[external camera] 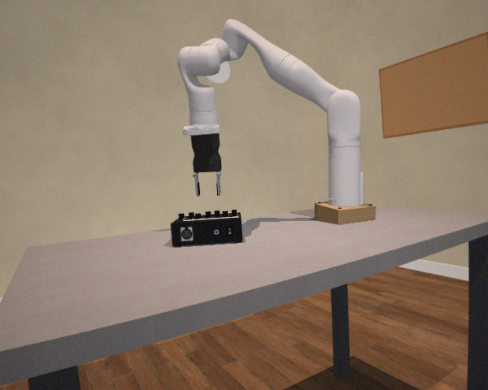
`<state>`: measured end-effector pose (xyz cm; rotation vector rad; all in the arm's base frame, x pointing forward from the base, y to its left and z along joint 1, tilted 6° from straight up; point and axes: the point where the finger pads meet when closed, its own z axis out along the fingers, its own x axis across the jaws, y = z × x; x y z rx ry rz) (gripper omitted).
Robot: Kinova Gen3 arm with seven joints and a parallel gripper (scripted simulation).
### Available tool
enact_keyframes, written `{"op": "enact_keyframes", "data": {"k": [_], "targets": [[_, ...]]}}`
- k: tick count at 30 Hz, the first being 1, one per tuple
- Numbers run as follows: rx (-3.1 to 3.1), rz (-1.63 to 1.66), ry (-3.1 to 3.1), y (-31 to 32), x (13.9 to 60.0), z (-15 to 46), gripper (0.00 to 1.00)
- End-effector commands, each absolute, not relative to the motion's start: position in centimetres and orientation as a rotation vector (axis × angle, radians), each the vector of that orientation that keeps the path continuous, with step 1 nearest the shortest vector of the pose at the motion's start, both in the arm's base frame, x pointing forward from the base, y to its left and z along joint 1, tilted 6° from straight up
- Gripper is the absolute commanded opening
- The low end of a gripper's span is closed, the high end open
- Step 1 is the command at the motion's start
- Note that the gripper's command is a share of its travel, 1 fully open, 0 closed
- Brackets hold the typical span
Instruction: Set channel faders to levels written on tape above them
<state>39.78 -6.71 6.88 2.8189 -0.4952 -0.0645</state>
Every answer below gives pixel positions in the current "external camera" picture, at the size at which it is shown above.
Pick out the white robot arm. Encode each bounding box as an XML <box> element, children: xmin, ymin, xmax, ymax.
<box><xmin>177</xmin><ymin>19</ymin><xmax>364</xmax><ymax>207</ymax></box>

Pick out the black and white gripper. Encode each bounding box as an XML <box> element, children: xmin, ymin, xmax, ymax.
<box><xmin>183</xmin><ymin>110</ymin><xmax>222</xmax><ymax>197</ymax></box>

